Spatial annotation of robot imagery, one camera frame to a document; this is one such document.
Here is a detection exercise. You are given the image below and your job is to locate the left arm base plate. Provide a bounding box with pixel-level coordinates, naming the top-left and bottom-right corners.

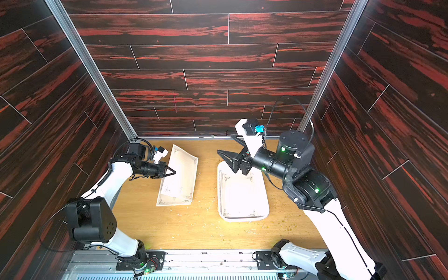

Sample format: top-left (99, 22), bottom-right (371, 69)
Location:
top-left (115, 250), bottom-right (166, 273)

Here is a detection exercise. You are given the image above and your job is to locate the white plastic storage tray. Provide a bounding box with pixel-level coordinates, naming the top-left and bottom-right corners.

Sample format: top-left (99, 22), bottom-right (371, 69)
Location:
top-left (217, 162), bottom-right (270, 222)

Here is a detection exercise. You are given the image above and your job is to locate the left aluminium frame post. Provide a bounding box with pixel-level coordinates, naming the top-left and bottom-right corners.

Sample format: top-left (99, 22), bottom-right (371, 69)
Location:
top-left (44, 0), bottom-right (138, 139)

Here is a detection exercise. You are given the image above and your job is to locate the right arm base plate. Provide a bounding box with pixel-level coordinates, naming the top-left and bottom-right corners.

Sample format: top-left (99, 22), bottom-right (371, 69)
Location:
top-left (252, 250), bottom-right (299, 270)

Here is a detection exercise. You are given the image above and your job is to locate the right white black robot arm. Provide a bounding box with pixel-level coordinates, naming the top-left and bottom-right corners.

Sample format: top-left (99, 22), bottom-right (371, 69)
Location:
top-left (217, 130), bottom-right (387, 280)

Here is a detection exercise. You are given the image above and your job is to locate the aluminium frame post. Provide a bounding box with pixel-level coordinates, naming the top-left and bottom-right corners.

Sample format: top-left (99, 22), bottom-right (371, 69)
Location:
top-left (297, 0), bottom-right (368, 132)
top-left (44, 0), bottom-right (138, 139)

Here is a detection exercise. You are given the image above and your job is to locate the front aluminium rail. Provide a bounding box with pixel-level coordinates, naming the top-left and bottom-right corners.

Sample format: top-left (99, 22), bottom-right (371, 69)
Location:
top-left (63, 249), bottom-right (318, 280)

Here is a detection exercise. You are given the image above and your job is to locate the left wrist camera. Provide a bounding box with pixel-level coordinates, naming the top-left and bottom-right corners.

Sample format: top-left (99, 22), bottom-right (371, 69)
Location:
top-left (152, 147), bottom-right (169, 165)

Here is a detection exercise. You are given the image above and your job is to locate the ornate stationery paper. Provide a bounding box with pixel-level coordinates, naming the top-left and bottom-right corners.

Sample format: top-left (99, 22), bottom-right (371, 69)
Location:
top-left (160, 145), bottom-right (199, 199)
top-left (156, 191), bottom-right (193, 207)

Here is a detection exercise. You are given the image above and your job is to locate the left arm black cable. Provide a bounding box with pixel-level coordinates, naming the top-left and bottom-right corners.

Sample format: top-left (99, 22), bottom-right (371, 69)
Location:
top-left (111, 138), bottom-right (155, 165)

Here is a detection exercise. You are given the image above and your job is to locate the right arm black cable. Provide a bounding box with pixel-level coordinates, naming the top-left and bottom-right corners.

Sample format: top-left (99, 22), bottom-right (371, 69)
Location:
top-left (266, 96), bottom-right (315, 141)

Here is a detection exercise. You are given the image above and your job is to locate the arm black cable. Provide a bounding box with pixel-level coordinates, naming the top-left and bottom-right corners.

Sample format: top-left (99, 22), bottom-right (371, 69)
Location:
top-left (111, 138), bottom-right (155, 165)
top-left (266, 96), bottom-right (315, 141)

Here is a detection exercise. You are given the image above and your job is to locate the right aluminium frame post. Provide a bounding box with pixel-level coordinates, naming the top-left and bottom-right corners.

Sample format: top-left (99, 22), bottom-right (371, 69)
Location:
top-left (297, 0), bottom-right (368, 132)

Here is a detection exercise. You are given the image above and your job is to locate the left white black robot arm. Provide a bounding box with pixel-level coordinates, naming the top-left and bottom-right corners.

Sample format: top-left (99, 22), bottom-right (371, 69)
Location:
top-left (65, 138), bottom-right (176, 270)

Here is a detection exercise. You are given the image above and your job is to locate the stationery paper in tray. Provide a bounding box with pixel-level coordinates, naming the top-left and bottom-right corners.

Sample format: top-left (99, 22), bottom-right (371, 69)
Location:
top-left (220, 173), bottom-right (258, 220)

